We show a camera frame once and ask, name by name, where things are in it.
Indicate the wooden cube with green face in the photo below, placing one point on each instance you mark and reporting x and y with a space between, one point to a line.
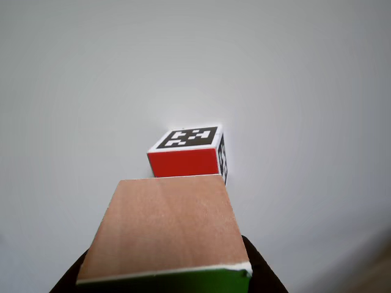
165 226

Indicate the wooden cube with red face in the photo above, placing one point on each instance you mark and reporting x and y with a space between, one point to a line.
183 163

